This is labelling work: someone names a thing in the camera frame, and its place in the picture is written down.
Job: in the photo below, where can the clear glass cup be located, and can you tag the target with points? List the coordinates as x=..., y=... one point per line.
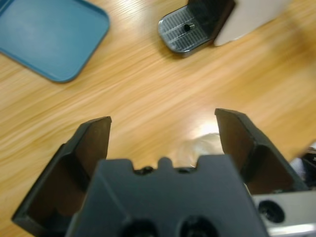
x=197, y=148

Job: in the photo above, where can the teal plastic tray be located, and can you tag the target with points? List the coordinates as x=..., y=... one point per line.
x=49, y=37

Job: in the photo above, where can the white capsule coffee machine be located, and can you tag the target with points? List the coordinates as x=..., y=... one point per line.
x=249, y=19

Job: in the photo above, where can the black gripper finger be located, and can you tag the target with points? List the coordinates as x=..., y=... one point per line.
x=256, y=158
x=74, y=168

